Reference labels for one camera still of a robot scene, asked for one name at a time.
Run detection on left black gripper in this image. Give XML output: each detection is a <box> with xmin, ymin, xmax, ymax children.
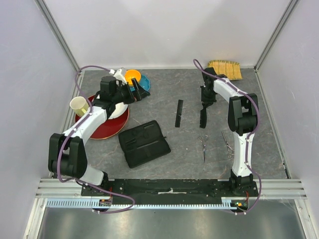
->
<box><xmin>112</xmin><ymin>78</ymin><xmax>150</xmax><ymax>105</ymax></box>

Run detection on black handled comb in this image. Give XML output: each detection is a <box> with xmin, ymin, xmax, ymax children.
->
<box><xmin>199</xmin><ymin>103</ymin><xmax>207</xmax><ymax>128</ymax></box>

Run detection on black straight comb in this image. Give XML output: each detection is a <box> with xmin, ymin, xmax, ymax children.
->
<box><xmin>175</xmin><ymin>100</ymin><xmax>183</xmax><ymax>127</ymax></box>

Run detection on silver scissors with black blades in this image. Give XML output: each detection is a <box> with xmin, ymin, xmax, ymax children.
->
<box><xmin>198</xmin><ymin>135</ymin><xmax>208</xmax><ymax>162</ymax></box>

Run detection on black zipper tool case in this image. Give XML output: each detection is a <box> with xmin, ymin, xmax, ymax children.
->
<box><xmin>118</xmin><ymin>120</ymin><xmax>171</xmax><ymax>168</ymax></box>

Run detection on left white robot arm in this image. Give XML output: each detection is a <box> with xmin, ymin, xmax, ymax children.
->
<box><xmin>48</xmin><ymin>76</ymin><xmax>150</xmax><ymax>196</ymax></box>

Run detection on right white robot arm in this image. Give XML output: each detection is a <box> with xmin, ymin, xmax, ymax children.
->
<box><xmin>199</xmin><ymin>67</ymin><xmax>259</xmax><ymax>196</ymax></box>

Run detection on teal dotted plate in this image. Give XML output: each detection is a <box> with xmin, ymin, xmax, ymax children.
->
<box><xmin>139</xmin><ymin>75</ymin><xmax>151</xmax><ymax>92</ymax></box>

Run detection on orange bowl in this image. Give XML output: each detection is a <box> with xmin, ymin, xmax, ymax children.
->
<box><xmin>124</xmin><ymin>69</ymin><xmax>142</xmax><ymax>86</ymax></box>

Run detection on white paper plate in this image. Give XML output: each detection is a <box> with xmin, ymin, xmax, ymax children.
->
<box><xmin>108</xmin><ymin>103</ymin><xmax>128</xmax><ymax>119</ymax></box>

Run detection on woven bamboo basket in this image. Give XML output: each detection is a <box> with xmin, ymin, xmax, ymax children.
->
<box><xmin>207</xmin><ymin>60</ymin><xmax>243</xmax><ymax>80</ymax></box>

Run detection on red round plate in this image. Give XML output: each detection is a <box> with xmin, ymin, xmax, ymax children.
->
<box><xmin>75</xmin><ymin>108</ymin><xmax>129</xmax><ymax>139</ymax></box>

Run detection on cream yellow mug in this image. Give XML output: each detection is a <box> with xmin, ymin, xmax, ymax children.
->
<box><xmin>69</xmin><ymin>96</ymin><xmax>89</xmax><ymax>117</ymax></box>

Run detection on silver thinning scissors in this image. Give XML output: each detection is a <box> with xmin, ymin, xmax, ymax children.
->
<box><xmin>222</xmin><ymin>131</ymin><xmax>234</xmax><ymax>159</ymax></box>

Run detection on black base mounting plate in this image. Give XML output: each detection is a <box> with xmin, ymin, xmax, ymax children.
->
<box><xmin>81</xmin><ymin>178</ymin><xmax>258</xmax><ymax>205</ymax></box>

